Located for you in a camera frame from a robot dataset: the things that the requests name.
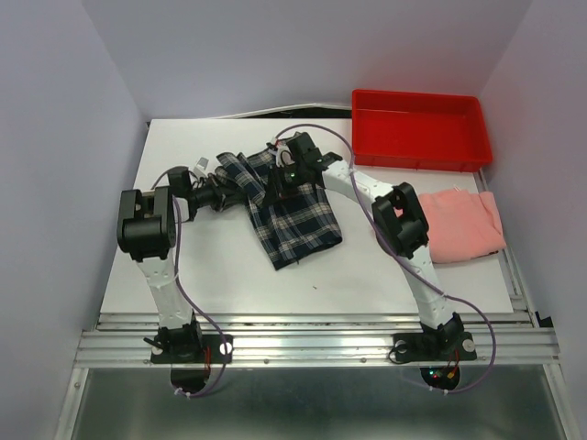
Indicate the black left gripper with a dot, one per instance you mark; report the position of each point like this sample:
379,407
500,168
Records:
223,201

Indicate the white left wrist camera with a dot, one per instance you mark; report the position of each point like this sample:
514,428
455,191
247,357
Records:
203,167

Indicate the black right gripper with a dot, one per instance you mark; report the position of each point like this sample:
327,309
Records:
275,189

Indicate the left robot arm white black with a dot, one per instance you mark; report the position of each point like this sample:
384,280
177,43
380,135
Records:
147,230

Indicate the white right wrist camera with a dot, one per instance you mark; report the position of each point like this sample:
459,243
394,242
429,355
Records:
281,153

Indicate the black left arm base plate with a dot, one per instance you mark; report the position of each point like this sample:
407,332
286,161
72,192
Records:
191,363

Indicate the navy plaid skirt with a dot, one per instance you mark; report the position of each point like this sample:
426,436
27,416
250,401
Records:
289,230

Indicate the aluminium rail frame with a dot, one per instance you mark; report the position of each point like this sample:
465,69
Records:
311,344

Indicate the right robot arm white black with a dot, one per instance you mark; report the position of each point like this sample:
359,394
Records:
394,212

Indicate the pink folded skirt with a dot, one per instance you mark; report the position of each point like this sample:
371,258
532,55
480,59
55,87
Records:
462,225

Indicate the red plastic bin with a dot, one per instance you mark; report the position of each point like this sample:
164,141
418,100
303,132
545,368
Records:
419,131

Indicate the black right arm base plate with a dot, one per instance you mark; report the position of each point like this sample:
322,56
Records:
441,363

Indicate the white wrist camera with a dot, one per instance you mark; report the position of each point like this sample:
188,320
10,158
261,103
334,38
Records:
281,153
203,167

